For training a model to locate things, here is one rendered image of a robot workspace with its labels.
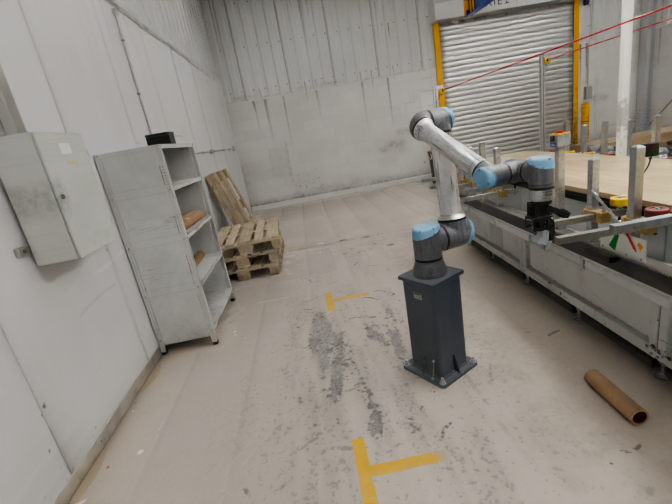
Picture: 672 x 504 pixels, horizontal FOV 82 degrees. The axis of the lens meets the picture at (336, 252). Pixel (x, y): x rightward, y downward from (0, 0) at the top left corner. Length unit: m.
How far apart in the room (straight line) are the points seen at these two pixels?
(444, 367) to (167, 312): 2.06
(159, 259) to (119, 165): 0.70
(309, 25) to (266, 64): 1.22
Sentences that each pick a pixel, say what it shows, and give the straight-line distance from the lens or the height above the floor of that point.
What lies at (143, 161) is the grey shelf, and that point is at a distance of 2.99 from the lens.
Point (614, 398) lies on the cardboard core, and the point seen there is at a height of 0.06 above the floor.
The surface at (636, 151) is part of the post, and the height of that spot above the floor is 1.15.
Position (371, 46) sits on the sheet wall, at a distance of 9.56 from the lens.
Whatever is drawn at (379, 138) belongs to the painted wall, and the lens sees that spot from 9.36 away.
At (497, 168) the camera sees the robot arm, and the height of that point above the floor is 1.17.
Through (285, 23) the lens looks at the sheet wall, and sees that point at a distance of 9.50.
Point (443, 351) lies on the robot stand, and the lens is 2.25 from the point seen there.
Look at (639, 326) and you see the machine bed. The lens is 2.58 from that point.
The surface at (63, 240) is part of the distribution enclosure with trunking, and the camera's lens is 2.25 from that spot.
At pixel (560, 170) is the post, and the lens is 2.40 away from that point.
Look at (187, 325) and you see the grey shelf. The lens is 3.24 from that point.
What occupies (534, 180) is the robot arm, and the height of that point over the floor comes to 1.11.
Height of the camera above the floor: 1.41
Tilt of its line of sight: 17 degrees down
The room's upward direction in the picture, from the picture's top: 10 degrees counter-clockwise
